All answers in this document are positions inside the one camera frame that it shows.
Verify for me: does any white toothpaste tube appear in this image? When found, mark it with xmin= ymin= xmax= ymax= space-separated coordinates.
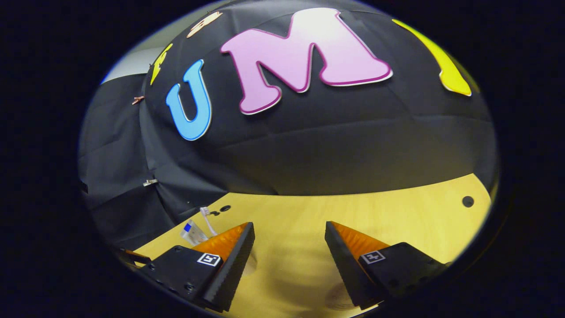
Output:
xmin=180 ymin=220 xmax=208 ymax=246

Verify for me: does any yellow wooden desktop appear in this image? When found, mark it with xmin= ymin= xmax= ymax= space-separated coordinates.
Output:
xmin=132 ymin=173 xmax=493 ymax=318

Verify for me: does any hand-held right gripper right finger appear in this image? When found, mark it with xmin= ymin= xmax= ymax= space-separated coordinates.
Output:
xmin=325 ymin=221 xmax=451 ymax=311

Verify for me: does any black backdrop cloth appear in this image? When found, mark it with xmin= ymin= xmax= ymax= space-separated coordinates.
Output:
xmin=79 ymin=0 xmax=499 ymax=250

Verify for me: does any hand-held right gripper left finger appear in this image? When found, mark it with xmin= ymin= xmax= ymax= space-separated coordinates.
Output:
xmin=140 ymin=222 xmax=256 ymax=313

